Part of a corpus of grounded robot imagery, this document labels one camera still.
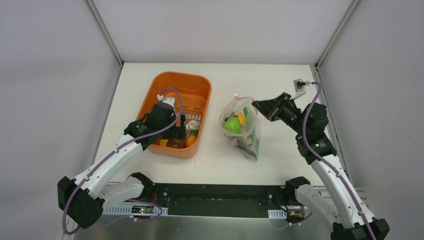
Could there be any yellow lemon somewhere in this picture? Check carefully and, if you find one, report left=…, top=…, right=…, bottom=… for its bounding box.
left=159, top=139, right=169, bottom=147

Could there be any orange fruit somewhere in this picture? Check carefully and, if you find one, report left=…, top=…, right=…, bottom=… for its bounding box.
left=235, top=113, right=246, bottom=126

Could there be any white mushroom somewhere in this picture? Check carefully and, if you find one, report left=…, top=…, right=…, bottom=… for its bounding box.
left=185, top=119, right=202, bottom=132

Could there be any clear zip top bag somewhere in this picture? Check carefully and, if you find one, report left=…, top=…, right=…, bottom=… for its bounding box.
left=219, top=93, right=261, bottom=163

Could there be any green lime fruit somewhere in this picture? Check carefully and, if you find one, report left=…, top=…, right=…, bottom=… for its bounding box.
left=222, top=116, right=242, bottom=134

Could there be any small orange tangerine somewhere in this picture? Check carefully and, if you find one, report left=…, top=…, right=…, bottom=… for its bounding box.
left=185, top=134, right=197, bottom=148

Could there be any grey toy fish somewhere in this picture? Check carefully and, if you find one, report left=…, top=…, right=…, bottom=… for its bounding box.
left=229, top=136, right=256, bottom=156

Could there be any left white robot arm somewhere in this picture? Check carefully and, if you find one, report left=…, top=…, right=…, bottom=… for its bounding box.
left=57, top=97, right=182, bottom=235

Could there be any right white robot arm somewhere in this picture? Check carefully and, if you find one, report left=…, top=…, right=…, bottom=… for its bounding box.
left=252, top=92, right=390, bottom=240

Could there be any brown chestnut ball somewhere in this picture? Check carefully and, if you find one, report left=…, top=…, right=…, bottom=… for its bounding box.
left=166, top=139, right=186, bottom=149

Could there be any orange plastic basket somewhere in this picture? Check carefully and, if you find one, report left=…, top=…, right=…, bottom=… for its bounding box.
left=137, top=71, right=212, bottom=160

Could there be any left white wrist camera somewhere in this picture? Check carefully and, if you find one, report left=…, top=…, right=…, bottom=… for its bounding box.
left=156, top=94, right=176, bottom=108

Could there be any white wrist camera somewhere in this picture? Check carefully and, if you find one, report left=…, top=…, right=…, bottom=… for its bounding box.
left=291, top=78, right=312, bottom=100
left=156, top=94, right=176, bottom=108

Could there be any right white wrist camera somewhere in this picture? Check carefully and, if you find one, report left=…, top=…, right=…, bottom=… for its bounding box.
left=291, top=78, right=312, bottom=100

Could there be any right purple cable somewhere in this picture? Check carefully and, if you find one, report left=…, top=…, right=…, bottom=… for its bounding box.
left=266, top=81, right=379, bottom=240

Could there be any purple cable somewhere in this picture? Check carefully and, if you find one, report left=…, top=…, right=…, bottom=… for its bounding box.
left=62, top=88, right=184, bottom=236
left=266, top=81, right=379, bottom=240

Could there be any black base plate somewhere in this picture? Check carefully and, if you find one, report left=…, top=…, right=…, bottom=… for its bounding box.
left=136, top=183, right=308, bottom=222

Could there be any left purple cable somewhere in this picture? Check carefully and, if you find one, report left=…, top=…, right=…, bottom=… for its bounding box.
left=62, top=88, right=184, bottom=236

